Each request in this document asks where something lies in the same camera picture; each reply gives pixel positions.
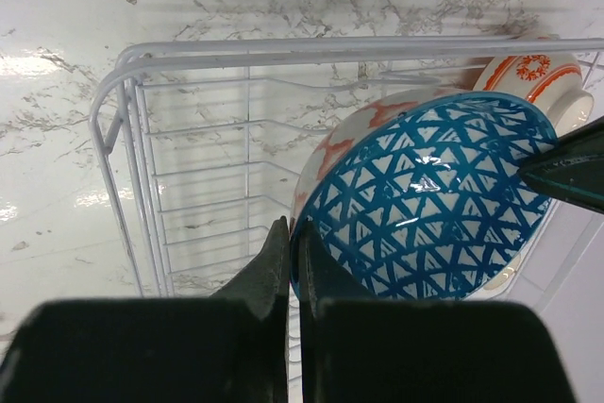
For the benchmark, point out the blue triangle pattern bowl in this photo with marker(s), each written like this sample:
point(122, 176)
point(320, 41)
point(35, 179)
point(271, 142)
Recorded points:
point(418, 195)

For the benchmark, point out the white wire dish rack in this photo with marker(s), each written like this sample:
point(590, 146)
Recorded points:
point(200, 143)

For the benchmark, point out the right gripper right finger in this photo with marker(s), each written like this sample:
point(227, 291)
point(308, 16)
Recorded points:
point(358, 348)

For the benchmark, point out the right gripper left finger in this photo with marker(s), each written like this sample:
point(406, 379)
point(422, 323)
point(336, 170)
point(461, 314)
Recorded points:
point(227, 347)

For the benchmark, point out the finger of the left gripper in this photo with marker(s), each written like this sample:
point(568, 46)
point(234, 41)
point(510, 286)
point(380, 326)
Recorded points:
point(572, 171)

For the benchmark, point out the orange floral bowl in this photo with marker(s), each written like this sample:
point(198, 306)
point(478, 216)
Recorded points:
point(550, 81)

